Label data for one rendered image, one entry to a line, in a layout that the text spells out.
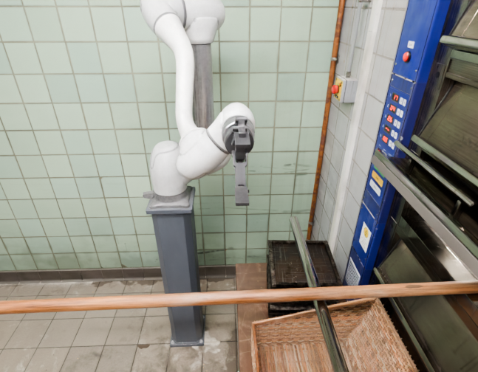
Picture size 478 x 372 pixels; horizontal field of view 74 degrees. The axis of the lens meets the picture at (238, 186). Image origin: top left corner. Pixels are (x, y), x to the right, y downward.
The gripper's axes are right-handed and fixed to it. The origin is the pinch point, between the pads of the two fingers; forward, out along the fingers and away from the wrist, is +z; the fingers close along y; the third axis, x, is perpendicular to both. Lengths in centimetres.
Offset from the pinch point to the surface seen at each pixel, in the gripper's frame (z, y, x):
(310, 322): -21, 77, -28
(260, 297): 7.4, 29.0, -4.1
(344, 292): 7.0, 28.6, -24.2
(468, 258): 16.9, 9.1, -40.2
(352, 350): -16, 89, -46
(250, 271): -63, 91, -8
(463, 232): 13.2, 6.1, -40.8
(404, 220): -24, 31, -55
